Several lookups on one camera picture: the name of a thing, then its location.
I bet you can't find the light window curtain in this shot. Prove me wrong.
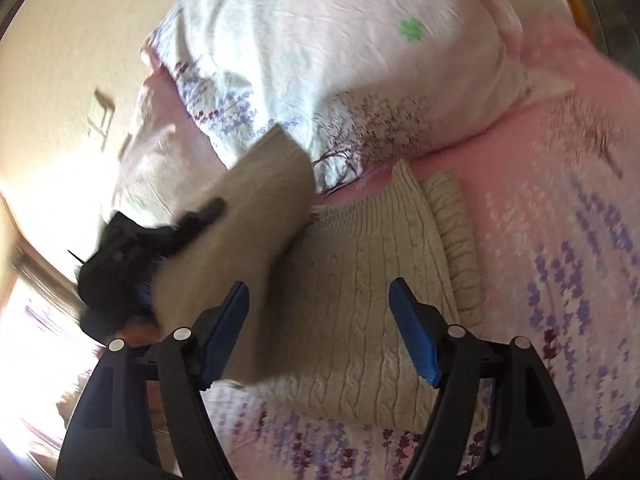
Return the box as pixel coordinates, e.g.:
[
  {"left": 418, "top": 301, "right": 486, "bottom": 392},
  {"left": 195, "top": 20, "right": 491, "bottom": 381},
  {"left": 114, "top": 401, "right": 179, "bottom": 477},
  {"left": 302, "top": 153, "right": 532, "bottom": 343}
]
[{"left": 0, "top": 240, "right": 101, "bottom": 461}]

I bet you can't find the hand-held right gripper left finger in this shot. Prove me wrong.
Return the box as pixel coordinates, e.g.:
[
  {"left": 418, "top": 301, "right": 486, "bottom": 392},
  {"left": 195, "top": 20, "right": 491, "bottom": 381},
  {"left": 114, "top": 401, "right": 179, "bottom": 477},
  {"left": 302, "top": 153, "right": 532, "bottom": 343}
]
[{"left": 62, "top": 281, "right": 251, "bottom": 480}]

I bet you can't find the beige cable-knit sweater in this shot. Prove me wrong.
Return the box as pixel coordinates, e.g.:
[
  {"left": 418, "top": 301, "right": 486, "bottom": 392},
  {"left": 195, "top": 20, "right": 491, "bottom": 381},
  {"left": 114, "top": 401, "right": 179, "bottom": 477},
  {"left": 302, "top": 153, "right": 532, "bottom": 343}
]
[{"left": 150, "top": 122, "right": 483, "bottom": 433}]

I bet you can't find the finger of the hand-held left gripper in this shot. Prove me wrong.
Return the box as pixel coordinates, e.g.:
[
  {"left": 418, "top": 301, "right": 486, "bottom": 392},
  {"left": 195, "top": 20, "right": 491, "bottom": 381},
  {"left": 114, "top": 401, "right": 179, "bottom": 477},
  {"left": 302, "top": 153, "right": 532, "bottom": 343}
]
[
  {"left": 165, "top": 197, "right": 227, "bottom": 257},
  {"left": 134, "top": 265, "right": 162, "bottom": 317}
]

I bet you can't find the pink floral bed sheet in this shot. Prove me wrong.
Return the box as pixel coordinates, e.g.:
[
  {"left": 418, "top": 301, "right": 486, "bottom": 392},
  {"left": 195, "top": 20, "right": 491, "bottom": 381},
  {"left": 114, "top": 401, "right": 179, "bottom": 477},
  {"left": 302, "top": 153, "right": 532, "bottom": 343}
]
[{"left": 200, "top": 10, "right": 640, "bottom": 480}]

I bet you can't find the pink floral pillow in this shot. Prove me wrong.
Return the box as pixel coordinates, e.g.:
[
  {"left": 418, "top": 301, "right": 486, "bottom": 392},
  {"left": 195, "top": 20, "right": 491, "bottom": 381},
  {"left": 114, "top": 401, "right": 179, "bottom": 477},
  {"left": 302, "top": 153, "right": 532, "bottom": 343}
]
[{"left": 107, "top": 67, "right": 231, "bottom": 221}]

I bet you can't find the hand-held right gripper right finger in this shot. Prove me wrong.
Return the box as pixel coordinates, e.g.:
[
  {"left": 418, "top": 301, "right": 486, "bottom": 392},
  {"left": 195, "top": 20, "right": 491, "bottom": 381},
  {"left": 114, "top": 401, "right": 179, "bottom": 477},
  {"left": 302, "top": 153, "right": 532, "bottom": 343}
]
[{"left": 389, "top": 277, "right": 586, "bottom": 480}]

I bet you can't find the white tree-print pillow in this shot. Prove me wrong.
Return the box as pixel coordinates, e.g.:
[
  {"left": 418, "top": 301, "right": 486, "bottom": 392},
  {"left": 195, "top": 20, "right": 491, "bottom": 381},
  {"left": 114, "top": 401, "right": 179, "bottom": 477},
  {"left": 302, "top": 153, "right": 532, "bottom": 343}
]
[{"left": 140, "top": 0, "right": 576, "bottom": 196}]

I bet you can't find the wall light switch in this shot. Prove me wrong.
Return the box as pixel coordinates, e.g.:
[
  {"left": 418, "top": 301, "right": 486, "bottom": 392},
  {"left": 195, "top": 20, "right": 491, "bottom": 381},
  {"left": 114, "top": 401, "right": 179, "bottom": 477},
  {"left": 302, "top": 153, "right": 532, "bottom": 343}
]
[{"left": 85, "top": 89, "right": 117, "bottom": 137}]

